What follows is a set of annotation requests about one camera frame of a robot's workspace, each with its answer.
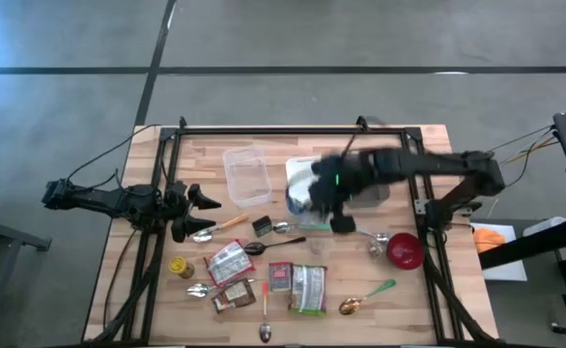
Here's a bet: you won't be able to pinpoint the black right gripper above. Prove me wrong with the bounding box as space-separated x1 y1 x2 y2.
310 150 367 235

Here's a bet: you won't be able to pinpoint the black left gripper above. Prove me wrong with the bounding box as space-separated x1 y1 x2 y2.
161 179 223 244

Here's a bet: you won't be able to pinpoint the teal-handled silver spoon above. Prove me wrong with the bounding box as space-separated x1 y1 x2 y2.
271 220 332 236

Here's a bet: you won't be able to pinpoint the yellow-handled silver spoon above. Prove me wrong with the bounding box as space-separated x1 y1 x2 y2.
191 213 250 244

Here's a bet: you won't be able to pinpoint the yellow-lid glass jar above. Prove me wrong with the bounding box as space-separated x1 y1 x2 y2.
168 255 196 280

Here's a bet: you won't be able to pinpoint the red ramen noodle packet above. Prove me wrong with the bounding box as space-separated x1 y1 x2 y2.
203 239 256 289

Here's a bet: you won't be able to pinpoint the green chips bag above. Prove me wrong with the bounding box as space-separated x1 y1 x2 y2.
287 263 328 318

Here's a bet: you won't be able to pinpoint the green-handled gold spoon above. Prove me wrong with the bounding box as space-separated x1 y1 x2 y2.
337 278 398 317

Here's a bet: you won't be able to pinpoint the grey translucent bin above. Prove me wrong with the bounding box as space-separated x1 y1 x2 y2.
345 183 391 210

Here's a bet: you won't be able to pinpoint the clear plastic container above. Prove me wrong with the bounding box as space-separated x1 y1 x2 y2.
222 143 273 208

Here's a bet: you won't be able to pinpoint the red bowl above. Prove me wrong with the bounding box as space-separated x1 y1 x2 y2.
385 231 427 271

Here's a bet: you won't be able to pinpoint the dark green tin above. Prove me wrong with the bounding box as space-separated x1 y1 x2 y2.
251 215 274 239

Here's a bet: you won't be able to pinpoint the black spoon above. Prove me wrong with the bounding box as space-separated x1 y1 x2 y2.
242 235 308 257

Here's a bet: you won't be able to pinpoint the white plastic bin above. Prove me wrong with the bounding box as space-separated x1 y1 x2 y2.
284 155 327 217

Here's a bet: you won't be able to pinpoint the red-lidded spice tin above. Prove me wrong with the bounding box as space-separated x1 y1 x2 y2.
268 261 294 293

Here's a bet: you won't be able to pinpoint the brown foil packet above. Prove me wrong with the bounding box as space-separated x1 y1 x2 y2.
210 277 258 314

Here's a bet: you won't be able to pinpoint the orange object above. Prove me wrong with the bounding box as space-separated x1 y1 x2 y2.
472 227 506 254

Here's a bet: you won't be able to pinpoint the white paper sheet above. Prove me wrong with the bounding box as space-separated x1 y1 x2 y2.
469 221 528 282

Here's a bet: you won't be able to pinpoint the black metal stand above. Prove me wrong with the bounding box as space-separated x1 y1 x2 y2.
0 211 52 253

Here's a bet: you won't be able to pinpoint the long black cable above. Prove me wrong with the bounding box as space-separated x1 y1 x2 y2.
66 123 162 181

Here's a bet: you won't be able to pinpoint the black aluminium table frame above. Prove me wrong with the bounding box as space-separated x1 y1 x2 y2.
87 115 501 347

